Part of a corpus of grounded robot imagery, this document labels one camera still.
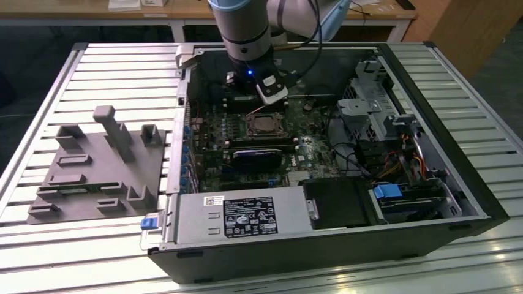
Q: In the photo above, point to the silver CPU locking lever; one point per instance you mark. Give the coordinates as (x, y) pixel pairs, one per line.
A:
(255, 111)

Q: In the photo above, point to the silver CPU with green rim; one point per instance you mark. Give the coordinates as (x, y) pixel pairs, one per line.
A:
(263, 123)

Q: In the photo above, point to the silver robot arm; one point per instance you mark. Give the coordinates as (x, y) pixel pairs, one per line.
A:
(241, 30)

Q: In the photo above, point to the black RAM slot bank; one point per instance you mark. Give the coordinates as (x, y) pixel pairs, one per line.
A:
(239, 105)

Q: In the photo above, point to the CPU socket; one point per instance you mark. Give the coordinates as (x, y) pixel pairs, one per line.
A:
(245, 134)

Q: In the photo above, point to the black RAM slot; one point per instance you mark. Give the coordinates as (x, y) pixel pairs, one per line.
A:
(262, 141)
(289, 148)
(262, 145)

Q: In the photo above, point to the silver coin battery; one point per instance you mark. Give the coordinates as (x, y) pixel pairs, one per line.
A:
(309, 106)

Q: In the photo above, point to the black graphics card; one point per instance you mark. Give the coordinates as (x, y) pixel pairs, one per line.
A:
(258, 160)

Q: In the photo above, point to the green motherboard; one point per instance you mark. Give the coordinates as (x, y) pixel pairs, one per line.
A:
(314, 147)

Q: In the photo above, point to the silver metal drive cage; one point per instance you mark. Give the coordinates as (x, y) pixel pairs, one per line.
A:
(367, 107)

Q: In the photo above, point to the white cardboard box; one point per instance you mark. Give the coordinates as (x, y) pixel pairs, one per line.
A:
(123, 4)
(154, 2)

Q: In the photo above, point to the silver chipset heat sink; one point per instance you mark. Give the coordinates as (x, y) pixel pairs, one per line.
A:
(298, 177)

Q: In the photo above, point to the wooden desk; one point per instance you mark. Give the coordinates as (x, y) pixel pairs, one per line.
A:
(82, 13)

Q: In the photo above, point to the black drive box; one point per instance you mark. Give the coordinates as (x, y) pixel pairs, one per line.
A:
(339, 202)

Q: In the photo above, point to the grey parts rack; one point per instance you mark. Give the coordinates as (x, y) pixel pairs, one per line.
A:
(94, 171)

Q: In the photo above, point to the silver power supply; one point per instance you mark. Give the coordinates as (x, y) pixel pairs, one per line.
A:
(197, 220)

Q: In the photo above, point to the hard disk in blue carrier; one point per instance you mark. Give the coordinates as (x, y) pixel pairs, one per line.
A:
(389, 193)

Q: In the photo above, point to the green RAM stick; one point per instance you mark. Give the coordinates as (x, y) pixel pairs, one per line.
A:
(94, 187)

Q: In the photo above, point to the blue plastic latch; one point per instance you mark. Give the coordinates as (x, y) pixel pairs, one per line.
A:
(149, 223)

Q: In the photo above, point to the wooden cabinet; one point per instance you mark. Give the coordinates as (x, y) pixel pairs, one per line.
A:
(470, 30)

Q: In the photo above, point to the black PC case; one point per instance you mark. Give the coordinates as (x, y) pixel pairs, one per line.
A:
(286, 263)

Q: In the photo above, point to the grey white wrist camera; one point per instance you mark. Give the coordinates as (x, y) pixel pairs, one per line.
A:
(271, 88)

